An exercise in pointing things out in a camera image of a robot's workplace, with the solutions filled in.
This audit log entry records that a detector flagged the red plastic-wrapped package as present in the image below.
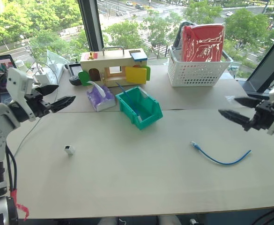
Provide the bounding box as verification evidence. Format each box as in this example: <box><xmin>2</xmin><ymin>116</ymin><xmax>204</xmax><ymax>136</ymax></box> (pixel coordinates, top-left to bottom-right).
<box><xmin>182</xmin><ymin>24</ymin><xmax>225</xmax><ymax>63</ymax></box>

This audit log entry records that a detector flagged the dark window pillar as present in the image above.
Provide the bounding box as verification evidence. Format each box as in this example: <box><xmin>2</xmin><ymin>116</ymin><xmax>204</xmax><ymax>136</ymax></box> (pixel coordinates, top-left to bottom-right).
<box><xmin>77</xmin><ymin>0</ymin><xmax>104</xmax><ymax>59</ymax></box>

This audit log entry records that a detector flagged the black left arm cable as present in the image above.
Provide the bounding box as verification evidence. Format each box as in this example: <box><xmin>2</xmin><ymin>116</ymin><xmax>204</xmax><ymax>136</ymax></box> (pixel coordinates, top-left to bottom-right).
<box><xmin>4</xmin><ymin>142</ymin><xmax>18</xmax><ymax>191</ymax></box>

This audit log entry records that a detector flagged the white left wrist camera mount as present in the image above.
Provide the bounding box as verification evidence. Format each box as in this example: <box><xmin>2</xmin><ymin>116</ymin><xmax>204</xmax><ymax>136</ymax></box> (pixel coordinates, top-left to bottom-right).
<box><xmin>6</xmin><ymin>67</ymin><xmax>34</xmax><ymax>113</ymax></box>

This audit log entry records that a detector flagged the black round device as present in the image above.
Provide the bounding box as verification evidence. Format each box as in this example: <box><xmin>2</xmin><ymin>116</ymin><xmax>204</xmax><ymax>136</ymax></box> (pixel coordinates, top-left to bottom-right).
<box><xmin>69</xmin><ymin>75</ymin><xmax>82</xmax><ymax>87</ymax></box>

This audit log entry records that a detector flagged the purple tissue pack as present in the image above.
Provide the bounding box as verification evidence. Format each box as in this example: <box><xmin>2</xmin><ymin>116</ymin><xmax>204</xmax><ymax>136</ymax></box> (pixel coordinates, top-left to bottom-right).
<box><xmin>86</xmin><ymin>81</ymin><xmax>117</xmax><ymax>113</ymax></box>

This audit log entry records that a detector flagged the clear plastic bag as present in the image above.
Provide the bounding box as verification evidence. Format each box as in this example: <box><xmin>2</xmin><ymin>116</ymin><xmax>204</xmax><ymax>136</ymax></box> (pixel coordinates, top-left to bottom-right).
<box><xmin>46</xmin><ymin>49</ymin><xmax>66</xmax><ymax>71</ymax></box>

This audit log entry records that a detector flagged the small white cube connector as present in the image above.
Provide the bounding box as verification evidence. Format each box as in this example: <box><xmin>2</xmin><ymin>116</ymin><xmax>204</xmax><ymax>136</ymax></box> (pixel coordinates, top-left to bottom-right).
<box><xmin>63</xmin><ymin>144</ymin><xmax>75</xmax><ymax>156</ymax></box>

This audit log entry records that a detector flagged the blue box lid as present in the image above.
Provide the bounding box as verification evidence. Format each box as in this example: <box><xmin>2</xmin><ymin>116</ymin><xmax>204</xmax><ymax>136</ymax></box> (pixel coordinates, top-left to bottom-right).
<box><xmin>130</xmin><ymin>52</ymin><xmax>148</xmax><ymax>62</ymax></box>

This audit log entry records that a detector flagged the wooden latch box toy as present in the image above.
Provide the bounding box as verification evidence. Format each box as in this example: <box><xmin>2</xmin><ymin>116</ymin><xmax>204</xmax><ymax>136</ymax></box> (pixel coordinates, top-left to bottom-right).
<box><xmin>78</xmin><ymin>46</ymin><xmax>151</xmax><ymax>88</ymax></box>

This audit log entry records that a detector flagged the yellow box door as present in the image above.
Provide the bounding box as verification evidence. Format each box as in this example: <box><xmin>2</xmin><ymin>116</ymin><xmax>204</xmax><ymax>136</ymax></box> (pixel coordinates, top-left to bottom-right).
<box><xmin>125</xmin><ymin>66</ymin><xmax>148</xmax><ymax>84</ymax></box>

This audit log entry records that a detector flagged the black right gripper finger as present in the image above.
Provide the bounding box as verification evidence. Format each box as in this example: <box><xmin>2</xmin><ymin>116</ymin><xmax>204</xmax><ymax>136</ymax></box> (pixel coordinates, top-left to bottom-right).
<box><xmin>218</xmin><ymin>109</ymin><xmax>253</xmax><ymax>128</ymax></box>
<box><xmin>234</xmin><ymin>97</ymin><xmax>262</xmax><ymax>109</ymax></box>

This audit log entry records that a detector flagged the green plastic storage bin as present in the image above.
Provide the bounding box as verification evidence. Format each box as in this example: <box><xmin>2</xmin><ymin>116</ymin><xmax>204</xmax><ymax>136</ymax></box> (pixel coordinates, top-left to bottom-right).
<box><xmin>115</xmin><ymin>86</ymin><xmax>163</xmax><ymax>131</ymax></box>

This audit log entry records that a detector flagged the black handheld screen controller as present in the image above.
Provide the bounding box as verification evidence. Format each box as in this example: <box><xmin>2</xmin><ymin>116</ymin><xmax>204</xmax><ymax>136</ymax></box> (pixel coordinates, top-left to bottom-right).
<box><xmin>67</xmin><ymin>62</ymin><xmax>83</xmax><ymax>77</ymax></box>

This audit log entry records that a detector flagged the white perforated plastic basket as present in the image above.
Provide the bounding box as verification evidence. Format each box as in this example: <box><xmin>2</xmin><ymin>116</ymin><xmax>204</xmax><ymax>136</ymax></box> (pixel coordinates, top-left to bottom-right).
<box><xmin>167</xmin><ymin>45</ymin><xmax>234</xmax><ymax>88</ymax></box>

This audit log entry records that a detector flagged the metal box handle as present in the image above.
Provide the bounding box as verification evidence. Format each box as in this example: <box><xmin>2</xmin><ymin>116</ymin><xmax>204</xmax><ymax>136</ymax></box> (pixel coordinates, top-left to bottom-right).
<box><xmin>102</xmin><ymin>46</ymin><xmax>125</xmax><ymax>56</ymax></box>

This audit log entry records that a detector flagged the dark slanted window frame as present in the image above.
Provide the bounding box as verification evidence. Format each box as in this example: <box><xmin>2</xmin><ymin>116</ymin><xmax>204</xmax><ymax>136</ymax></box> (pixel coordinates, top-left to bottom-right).
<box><xmin>243</xmin><ymin>29</ymin><xmax>274</xmax><ymax>94</ymax></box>

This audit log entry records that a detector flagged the thin grey wire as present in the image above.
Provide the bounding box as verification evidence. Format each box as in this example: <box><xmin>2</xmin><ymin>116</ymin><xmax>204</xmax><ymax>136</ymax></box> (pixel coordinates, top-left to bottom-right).
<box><xmin>14</xmin><ymin>116</ymin><xmax>43</xmax><ymax>157</ymax></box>

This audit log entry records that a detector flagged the red tape strip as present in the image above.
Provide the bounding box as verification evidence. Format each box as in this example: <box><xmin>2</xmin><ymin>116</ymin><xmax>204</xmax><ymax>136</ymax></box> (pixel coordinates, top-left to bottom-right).
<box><xmin>8</xmin><ymin>187</ymin><xmax>30</xmax><ymax>222</ymax></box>

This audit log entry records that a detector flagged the green arched box door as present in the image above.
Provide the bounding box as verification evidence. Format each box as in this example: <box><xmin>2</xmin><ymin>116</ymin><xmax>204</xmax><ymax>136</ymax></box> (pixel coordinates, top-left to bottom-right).
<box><xmin>78</xmin><ymin>71</ymin><xmax>90</xmax><ymax>87</ymax></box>

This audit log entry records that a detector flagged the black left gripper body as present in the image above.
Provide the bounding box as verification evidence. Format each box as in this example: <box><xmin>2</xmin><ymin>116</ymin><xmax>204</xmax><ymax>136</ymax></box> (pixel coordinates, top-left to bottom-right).
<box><xmin>24</xmin><ymin>90</ymin><xmax>52</xmax><ymax>121</ymax></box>

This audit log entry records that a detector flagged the black bag in basket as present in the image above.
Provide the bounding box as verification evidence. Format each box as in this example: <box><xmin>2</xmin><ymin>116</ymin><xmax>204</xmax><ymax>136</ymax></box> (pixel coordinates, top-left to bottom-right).
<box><xmin>173</xmin><ymin>21</ymin><xmax>187</xmax><ymax>49</ymax></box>

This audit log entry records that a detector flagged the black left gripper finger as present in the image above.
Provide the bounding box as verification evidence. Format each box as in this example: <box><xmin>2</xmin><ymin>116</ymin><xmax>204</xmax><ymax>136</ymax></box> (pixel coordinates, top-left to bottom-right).
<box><xmin>35</xmin><ymin>84</ymin><xmax>59</xmax><ymax>96</ymax></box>
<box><xmin>49</xmin><ymin>95</ymin><xmax>76</xmax><ymax>114</ymax></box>

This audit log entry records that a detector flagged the white power strip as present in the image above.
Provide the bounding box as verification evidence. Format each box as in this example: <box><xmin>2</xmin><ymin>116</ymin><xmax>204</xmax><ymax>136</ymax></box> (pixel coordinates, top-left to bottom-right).
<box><xmin>31</xmin><ymin>63</ymin><xmax>65</xmax><ymax>86</ymax></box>

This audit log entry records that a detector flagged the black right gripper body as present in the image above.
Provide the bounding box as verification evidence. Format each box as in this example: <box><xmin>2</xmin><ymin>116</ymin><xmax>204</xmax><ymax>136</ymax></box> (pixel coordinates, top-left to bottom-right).
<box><xmin>243</xmin><ymin>97</ymin><xmax>274</xmax><ymax>132</ymax></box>

